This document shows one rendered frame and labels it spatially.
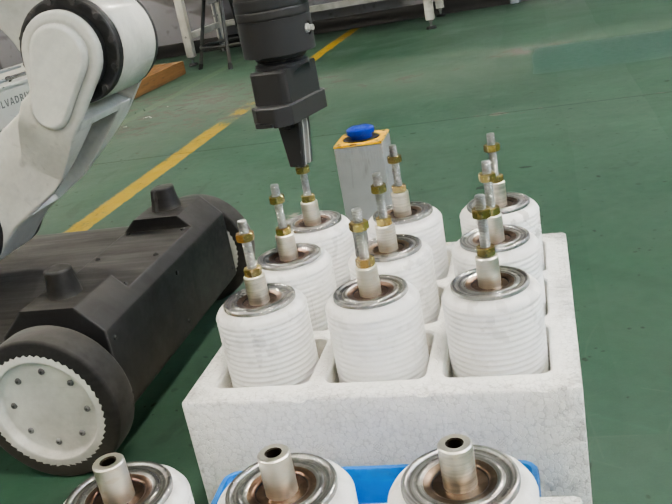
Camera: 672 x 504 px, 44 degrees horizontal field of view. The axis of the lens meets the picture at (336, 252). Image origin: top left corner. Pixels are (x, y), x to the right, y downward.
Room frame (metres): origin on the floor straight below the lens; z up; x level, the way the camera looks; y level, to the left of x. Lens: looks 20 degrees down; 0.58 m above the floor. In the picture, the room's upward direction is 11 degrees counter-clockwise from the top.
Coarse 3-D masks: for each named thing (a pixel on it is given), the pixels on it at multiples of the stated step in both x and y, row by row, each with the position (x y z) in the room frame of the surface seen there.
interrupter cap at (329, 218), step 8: (296, 216) 1.06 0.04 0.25; (320, 216) 1.05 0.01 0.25; (328, 216) 1.04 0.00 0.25; (336, 216) 1.03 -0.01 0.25; (288, 224) 1.03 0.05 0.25; (296, 224) 1.03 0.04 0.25; (304, 224) 1.03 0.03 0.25; (320, 224) 1.01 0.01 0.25; (328, 224) 1.00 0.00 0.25; (296, 232) 1.00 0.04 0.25; (304, 232) 0.99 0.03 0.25
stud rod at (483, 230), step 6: (474, 198) 0.74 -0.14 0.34; (480, 198) 0.73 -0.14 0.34; (480, 204) 0.73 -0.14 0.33; (480, 222) 0.73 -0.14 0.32; (486, 222) 0.73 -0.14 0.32; (480, 228) 0.73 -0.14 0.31; (486, 228) 0.73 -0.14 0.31; (480, 234) 0.73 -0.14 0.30; (486, 234) 0.73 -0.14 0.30; (480, 240) 0.74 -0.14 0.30; (486, 240) 0.73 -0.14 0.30; (480, 246) 0.74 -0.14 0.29; (486, 246) 0.73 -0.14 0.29
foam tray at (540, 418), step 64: (448, 256) 1.03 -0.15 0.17; (320, 384) 0.73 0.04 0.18; (384, 384) 0.71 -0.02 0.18; (448, 384) 0.69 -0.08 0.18; (512, 384) 0.67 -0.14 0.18; (576, 384) 0.65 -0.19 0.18; (256, 448) 0.73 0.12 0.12; (320, 448) 0.71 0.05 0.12; (384, 448) 0.69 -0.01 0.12; (512, 448) 0.66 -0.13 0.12; (576, 448) 0.65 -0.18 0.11
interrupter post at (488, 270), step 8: (496, 256) 0.73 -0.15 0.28; (480, 264) 0.73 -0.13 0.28; (488, 264) 0.73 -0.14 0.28; (496, 264) 0.73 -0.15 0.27; (480, 272) 0.73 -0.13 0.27; (488, 272) 0.73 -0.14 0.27; (496, 272) 0.73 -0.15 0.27; (480, 280) 0.73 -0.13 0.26; (488, 280) 0.73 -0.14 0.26; (496, 280) 0.73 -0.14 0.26; (488, 288) 0.73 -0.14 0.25
